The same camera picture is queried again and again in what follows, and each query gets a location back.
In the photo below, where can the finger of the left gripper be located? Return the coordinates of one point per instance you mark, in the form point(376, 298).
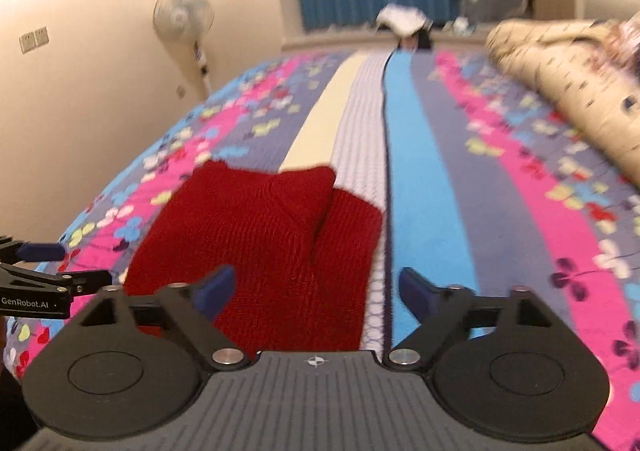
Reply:
point(21, 280)
point(15, 251)

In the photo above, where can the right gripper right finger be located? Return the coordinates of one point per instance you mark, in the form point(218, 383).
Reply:
point(507, 367)

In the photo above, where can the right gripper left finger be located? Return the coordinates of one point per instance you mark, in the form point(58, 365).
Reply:
point(128, 364)

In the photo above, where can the red knitted sweater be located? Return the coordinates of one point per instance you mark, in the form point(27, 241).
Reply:
point(301, 248)

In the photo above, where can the white clothes pile on sill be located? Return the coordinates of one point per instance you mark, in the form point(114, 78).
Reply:
point(410, 25)

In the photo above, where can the colourful floral bed blanket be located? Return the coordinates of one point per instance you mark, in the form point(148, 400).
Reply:
point(481, 183)

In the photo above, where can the white standing fan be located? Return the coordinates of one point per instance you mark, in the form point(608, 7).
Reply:
point(187, 22)

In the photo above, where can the cream star-patterned duvet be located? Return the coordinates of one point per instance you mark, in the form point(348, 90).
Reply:
point(589, 70)

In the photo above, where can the wall light switches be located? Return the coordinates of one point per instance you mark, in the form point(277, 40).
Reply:
point(33, 40)

